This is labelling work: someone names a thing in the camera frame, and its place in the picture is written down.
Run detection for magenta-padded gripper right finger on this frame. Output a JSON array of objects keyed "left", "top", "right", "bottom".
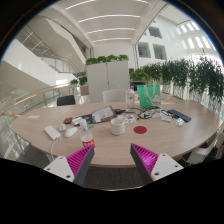
[{"left": 129, "top": 143, "right": 185, "bottom": 186}]

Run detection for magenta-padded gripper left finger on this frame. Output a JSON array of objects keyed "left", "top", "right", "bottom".
[{"left": 43, "top": 143, "right": 96, "bottom": 187}]

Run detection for clear red-labelled water bottle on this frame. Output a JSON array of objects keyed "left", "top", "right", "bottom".
[{"left": 79, "top": 118, "right": 97, "bottom": 150}]

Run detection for white power strip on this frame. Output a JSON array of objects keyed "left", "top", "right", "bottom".
[{"left": 43, "top": 125, "right": 62, "bottom": 141}]

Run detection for white computer mouse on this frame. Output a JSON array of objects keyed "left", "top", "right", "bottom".
[{"left": 63, "top": 126, "right": 79, "bottom": 138}]

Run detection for white chair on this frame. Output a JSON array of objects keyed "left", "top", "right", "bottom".
[
  {"left": 101, "top": 88, "right": 128, "bottom": 103},
  {"left": 186, "top": 133, "right": 224, "bottom": 165}
]

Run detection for flat round red coaster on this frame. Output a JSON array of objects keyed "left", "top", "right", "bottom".
[{"left": 133, "top": 125, "right": 148, "bottom": 135}]

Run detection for small white card box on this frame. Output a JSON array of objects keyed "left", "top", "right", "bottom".
[{"left": 160, "top": 114, "right": 173, "bottom": 123}]

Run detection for white wrapped packet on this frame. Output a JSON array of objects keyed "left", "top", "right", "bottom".
[{"left": 71, "top": 116, "right": 84, "bottom": 125}]

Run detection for black flat folder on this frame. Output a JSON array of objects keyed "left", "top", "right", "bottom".
[{"left": 74, "top": 113, "right": 94, "bottom": 125}]

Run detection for colourful sticker sheet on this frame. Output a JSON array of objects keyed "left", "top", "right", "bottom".
[{"left": 116, "top": 113, "right": 137, "bottom": 124}]

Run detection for white grid-pattern mug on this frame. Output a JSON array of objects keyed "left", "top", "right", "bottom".
[{"left": 110, "top": 117, "right": 126, "bottom": 136}]

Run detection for black chair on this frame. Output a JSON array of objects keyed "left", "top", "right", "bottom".
[{"left": 56, "top": 94, "right": 76, "bottom": 107}]

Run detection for open printed booklet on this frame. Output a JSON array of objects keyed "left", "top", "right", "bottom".
[{"left": 91, "top": 105, "right": 117, "bottom": 124}]

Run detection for green tote bag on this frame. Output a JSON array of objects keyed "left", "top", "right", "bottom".
[{"left": 136, "top": 84, "right": 162, "bottom": 110}]

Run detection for tall clear white-lidded bottle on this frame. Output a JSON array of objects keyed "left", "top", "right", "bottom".
[{"left": 125, "top": 88, "right": 136, "bottom": 109}]

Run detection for potted green plants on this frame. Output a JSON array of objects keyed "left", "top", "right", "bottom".
[{"left": 69, "top": 75, "right": 88, "bottom": 87}]

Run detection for wooden planter with plants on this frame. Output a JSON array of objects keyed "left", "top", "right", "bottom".
[{"left": 129, "top": 70, "right": 149, "bottom": 90}]

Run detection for green hedge plant row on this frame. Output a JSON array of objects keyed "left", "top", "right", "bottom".
[{"left": 143, "top": 54, "right": 224, "bottom": 104}]

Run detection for white cabinet with plants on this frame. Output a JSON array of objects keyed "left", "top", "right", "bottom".
[{"left": 85, "top": 54, "right": 130, "bottom": 104}]

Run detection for ceiling light strips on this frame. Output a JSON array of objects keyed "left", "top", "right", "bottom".
[{"left": 64, "top": 0, "right": 149, "bottom": 44}]

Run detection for white power strip cable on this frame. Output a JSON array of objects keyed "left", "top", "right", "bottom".
[{"left": 49, "top": 138, "right": 60, "bottom": 163}]

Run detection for black cable bundle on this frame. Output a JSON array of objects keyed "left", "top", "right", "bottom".
[{"left": 134, "top": 107, "right": 174, "bottom": 120}]

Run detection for glass balustrade with wooden rail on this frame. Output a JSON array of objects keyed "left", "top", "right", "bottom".
[{"left": 0, "top": 83, "right": 73, "bottom": 116}]

